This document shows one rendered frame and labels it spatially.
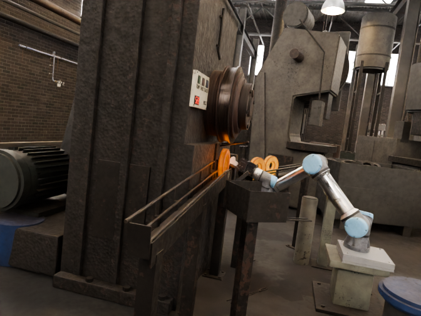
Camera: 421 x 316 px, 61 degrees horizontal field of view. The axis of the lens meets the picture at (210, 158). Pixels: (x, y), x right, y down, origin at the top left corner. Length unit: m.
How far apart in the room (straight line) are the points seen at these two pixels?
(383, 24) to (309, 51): 6.35
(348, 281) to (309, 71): 3.12
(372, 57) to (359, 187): 7.01
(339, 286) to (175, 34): 1.68
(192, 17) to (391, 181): 3.15
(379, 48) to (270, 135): 6.56
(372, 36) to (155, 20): 9.47
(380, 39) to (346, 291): 9.23
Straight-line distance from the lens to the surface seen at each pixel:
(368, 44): 11.01
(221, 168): 2.15
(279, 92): 4.92
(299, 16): 5.14
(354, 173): 4.21
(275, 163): 2.80
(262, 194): 1.58
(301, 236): 2.87
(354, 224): 2.14
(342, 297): 2.37
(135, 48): 1.90
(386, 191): 4.39
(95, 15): 2.05
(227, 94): 2.01
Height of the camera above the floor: 0.98
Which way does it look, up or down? 5 degrees down
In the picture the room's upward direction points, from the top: 7 degrees clockwise
